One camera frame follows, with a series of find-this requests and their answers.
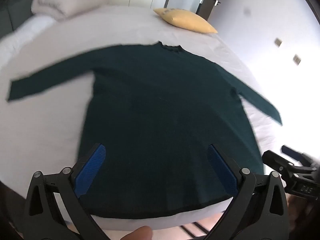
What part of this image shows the bed with white sheet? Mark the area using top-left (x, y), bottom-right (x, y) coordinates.
top-left (0, 5), bottom-right (283, 230)

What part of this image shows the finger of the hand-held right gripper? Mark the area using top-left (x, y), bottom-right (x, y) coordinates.
top-left (281, 145), bottom-right (315, 164)
top-left (261, 150), bottom-right (300, 180)

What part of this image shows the person's right hand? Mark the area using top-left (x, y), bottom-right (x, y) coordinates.
top-left (287, 194), bottom-right (317, 233)

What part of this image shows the dark grey padded headboard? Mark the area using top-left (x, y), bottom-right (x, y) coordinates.
top-left (0, 0), bottom-right (40, 40)

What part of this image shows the white pillow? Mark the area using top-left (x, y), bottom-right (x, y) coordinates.
top-left (0, 15), bottom-right (55, 65)

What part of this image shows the yellow pillow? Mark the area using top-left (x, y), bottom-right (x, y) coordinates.
top-left (153, 7), bottom-right (218, 34)

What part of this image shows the beige folded duvet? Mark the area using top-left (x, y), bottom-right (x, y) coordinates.
top-left (31, 0), bottom-right (108, 22)

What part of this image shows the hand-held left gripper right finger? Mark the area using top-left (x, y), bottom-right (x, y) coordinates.
top-left (204, 144), bottom-right (290, 240)

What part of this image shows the person's left hand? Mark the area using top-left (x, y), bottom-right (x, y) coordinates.
top-left (120, 226), bottom-right (153, 240)

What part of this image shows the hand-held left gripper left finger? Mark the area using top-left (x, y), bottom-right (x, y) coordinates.
top-left (25, 142), bottom-right (108, 240)

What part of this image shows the dark green sweater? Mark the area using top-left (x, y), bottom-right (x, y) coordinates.
top-left (6, 41), bottom-right (283, 219)

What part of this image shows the door with dark frame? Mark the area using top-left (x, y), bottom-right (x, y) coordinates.
top-left (164, 0), bottom-right (225, 22)

